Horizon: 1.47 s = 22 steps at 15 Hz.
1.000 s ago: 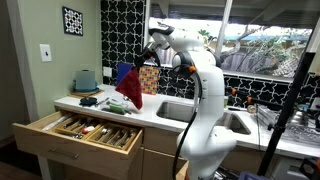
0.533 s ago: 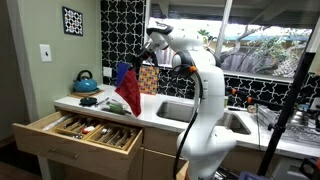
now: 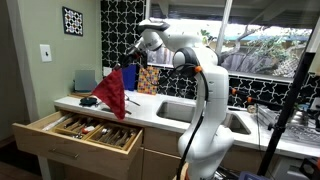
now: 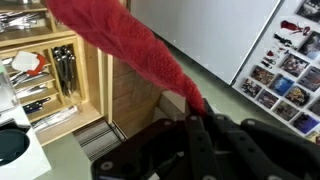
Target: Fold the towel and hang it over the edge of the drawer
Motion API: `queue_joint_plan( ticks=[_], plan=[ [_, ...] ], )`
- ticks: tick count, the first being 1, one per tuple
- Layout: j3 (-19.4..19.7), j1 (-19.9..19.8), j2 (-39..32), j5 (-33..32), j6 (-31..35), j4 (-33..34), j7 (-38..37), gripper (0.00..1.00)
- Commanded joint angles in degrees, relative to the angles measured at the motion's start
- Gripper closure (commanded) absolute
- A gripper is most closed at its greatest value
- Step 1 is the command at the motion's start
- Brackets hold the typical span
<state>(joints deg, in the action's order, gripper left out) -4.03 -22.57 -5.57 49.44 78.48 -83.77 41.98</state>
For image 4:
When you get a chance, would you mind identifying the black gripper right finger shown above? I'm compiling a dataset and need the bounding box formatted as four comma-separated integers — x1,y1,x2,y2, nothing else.
201,99,320,180

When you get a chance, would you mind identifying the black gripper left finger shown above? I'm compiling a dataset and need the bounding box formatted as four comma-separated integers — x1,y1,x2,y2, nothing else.
91,113,214,180

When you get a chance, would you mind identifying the red towel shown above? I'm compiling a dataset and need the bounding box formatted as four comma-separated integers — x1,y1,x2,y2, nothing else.
44,0,207,118

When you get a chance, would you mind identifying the wooden kitchen drawer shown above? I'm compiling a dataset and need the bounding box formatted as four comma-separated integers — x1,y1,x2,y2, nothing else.
0,0,115,148

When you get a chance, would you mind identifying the metal vent grille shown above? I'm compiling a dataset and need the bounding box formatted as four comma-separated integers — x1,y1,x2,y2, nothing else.
72,119,128,163

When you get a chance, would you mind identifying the red dress dancer magnet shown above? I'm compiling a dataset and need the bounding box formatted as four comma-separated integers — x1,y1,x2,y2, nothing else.
280,19,312,36

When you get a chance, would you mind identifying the white refrigerator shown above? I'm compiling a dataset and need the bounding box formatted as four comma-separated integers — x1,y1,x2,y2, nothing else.
129,0,320,145

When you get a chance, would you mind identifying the black round dish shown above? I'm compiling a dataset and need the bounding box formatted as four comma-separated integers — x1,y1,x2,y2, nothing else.
0,128,31,168

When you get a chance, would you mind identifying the white red kitchen tool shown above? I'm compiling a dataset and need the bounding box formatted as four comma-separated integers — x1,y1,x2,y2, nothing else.
11,50,47,77

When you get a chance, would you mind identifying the wooden cutlery organizer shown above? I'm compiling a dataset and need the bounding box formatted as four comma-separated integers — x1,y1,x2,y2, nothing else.
0,2,90,124

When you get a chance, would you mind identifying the black handled knife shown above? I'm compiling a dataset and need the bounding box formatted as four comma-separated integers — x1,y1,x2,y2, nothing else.
22,96,52,114

